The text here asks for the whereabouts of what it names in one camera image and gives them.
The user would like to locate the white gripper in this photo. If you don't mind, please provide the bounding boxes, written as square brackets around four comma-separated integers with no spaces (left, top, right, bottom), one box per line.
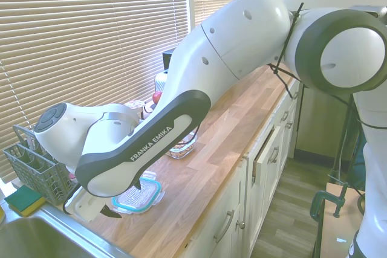
[64,179,143,222]

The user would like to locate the clear lid with teal rim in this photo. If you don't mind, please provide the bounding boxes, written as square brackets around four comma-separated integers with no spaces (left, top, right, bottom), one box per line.
[111,170,166,215]

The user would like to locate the glass food container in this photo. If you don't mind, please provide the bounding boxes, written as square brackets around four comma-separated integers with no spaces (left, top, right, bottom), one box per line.
[165,137,199,160]

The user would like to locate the yogurt cup with foil lid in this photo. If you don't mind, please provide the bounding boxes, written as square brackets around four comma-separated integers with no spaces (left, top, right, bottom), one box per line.
[125,100,146,120]

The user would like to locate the stainless steel sink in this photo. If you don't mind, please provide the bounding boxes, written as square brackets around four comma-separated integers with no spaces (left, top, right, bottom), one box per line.
[0,206,134,258]

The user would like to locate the grey plastic cutlery basket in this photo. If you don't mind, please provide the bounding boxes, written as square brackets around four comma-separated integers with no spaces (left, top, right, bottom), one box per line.
[2,124,80,205]

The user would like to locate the green and yellow sponge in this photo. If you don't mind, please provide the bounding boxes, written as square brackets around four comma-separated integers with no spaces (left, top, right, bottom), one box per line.
[3,184,47,218]

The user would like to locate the stainless steel toaster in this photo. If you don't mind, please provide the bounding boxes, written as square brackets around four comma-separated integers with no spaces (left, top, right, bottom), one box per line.
[154,70,169,92]

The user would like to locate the white kitchen cabinets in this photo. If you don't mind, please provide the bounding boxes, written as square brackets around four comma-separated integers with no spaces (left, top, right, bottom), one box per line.
[178,82,303,258]

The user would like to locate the black microwave oven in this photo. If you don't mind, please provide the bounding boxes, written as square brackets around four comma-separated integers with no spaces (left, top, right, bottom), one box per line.
[161,51,175,71]

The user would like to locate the wide beige window blinds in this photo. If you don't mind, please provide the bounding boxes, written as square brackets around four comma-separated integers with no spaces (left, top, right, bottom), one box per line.
[0,0,190,182]

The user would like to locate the dark green clamp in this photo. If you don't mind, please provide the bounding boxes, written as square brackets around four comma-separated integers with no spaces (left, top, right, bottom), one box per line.
[310,181,350,225]

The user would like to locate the stainless steel dishwasher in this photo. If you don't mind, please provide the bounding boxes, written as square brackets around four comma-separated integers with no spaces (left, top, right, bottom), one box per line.
[294,82,366,162]

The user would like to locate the wooden robot stand board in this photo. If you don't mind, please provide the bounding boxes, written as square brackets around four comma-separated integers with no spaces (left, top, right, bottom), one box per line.
[314,181,368,258]

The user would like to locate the black toaster power cord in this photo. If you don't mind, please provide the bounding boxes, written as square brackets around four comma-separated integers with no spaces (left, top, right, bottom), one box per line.
[141,102,157,120]

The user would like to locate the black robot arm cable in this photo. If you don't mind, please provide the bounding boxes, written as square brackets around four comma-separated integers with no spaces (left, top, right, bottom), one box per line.
[62,2,379,216]

